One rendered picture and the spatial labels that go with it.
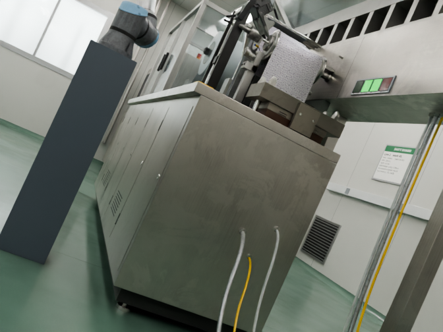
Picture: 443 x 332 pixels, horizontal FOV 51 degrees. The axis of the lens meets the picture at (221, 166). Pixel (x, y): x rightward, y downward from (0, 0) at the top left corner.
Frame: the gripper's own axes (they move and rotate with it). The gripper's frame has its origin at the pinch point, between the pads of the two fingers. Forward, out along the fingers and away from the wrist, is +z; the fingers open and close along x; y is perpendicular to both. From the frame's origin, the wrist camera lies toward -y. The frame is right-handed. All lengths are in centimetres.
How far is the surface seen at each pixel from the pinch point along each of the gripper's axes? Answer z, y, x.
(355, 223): 239, 135, 265
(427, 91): 36, 15, -72
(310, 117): 36.4, -6.6, -28.1
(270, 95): 21.6, -18.0, -26.1
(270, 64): 12.3, -5.0, -6.4
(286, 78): 20.4, -0.3, -6.4
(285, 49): 8.6, 4.0, -6.4
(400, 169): 191, 190, 230
